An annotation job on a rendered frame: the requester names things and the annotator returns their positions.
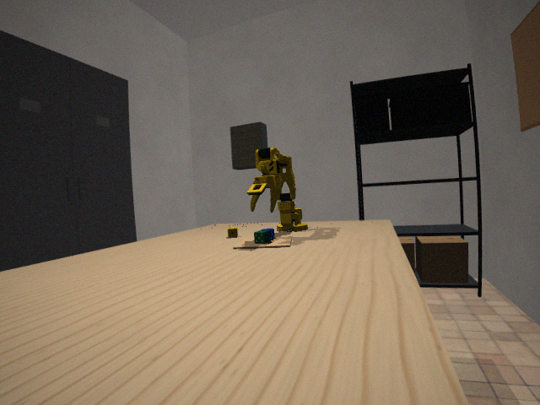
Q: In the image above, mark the green die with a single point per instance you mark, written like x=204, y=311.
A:
x=261, y=237

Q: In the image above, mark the yellow die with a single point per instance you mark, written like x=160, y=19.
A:
x=232, y=232

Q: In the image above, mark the blue die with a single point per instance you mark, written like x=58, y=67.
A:
x=271, y=233

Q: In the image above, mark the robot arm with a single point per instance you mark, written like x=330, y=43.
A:
x=272, y=166

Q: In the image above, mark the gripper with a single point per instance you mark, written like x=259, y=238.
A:
x=263, y=182

